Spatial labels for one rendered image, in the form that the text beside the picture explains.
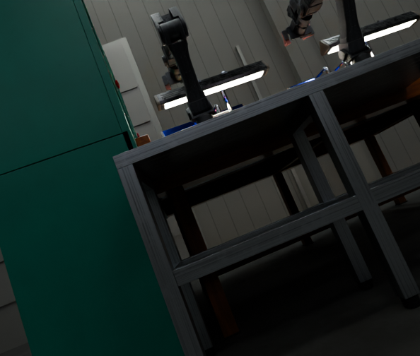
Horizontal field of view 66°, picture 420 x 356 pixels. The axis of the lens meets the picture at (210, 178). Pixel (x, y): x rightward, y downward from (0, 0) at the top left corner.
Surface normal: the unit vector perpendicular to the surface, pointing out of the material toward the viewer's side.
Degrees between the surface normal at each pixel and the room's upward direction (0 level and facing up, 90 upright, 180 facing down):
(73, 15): 90
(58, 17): 90
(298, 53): 90
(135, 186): 90
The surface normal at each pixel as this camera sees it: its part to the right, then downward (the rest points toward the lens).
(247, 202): 0.00, -0.15
